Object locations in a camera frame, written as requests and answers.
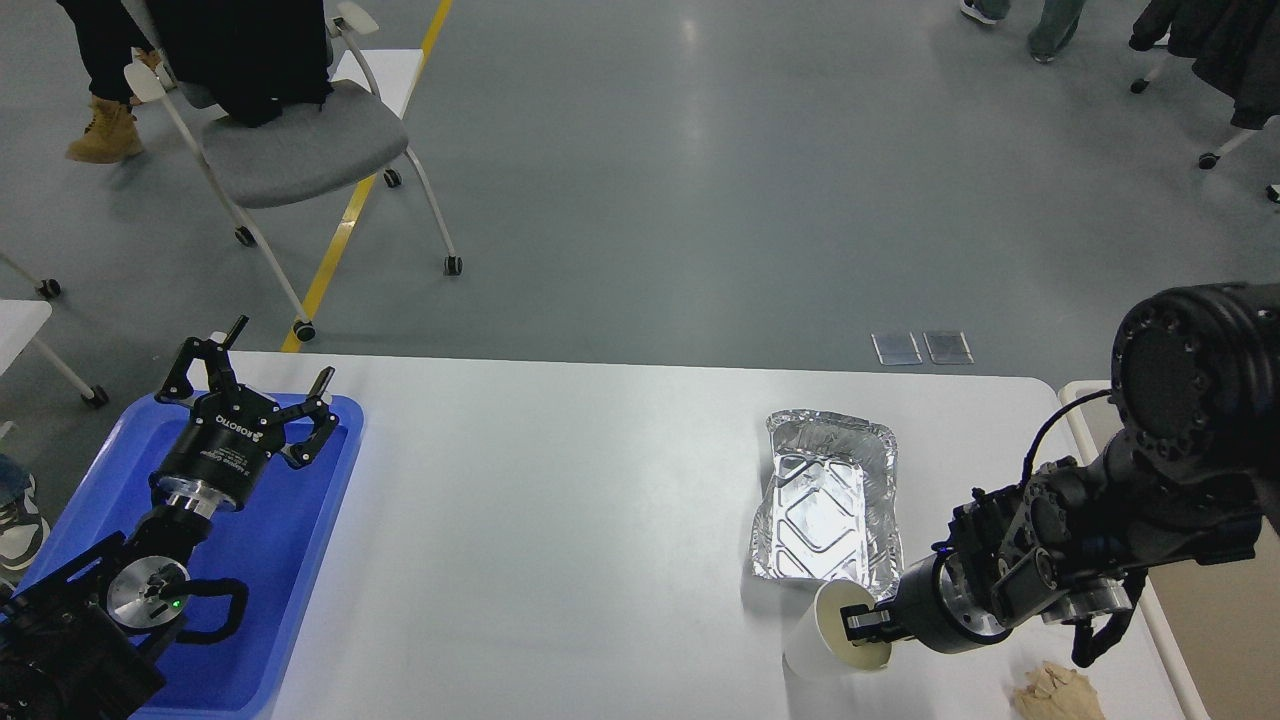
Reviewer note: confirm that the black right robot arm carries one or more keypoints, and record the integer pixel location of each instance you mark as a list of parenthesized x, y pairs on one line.
[(1191, 475)]

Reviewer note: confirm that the grey office chair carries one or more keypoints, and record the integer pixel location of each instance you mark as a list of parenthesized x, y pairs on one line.
[(309, 151)]

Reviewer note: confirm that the aluminium foil tray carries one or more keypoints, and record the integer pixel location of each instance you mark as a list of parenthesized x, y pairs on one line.
[(828, 510)]

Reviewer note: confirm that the person in green trousers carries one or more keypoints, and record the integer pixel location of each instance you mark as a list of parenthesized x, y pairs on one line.
[(1054, 29)]

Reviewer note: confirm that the blue plastic tray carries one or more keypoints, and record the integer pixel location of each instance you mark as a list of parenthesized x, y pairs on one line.
[(275, 544)]

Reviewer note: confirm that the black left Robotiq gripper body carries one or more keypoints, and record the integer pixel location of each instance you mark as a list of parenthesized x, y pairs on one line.
[(224, 447)]

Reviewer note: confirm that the grey white sneaker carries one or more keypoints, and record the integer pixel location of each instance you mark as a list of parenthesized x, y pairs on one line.
[(24, 529)]

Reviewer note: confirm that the person in black trousers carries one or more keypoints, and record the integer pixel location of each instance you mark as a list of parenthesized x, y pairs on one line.
[(108, 41)]

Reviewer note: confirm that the white paper cup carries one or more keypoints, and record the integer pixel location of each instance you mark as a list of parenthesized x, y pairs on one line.
[(818, 646)]

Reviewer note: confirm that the right floor outlet plate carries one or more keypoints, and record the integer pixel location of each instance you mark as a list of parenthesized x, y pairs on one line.
[(948, 347)]

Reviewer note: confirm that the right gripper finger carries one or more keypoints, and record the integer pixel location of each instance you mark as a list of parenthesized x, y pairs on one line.
[(865, 624)]

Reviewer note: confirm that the black jacket on chair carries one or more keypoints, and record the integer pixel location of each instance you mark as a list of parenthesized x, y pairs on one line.
[(255, 58)]

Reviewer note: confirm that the white side table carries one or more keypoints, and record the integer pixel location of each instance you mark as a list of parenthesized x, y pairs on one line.
[(22, 320)]

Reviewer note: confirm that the left floor outlet plate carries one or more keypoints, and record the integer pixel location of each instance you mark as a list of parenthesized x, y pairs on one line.
[(897, 348)]

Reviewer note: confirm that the crumpled brown paper napkin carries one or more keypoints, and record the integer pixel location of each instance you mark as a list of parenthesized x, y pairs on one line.
[(1053, 691)]

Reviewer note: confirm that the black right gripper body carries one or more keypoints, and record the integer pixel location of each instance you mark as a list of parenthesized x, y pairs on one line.
[(931, 607)]

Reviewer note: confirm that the chair with dark coat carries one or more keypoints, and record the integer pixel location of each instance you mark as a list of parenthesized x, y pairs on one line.
[(1234, 47)]

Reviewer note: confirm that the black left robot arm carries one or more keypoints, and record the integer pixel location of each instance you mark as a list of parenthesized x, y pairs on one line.
[(83, 643)]

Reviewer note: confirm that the floor outlet plate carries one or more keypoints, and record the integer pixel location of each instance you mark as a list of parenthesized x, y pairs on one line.
[(948, 347), (897, 348)]

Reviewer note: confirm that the beige plastic bin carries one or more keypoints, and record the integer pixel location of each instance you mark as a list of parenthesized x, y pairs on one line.
[(1215, 629)]

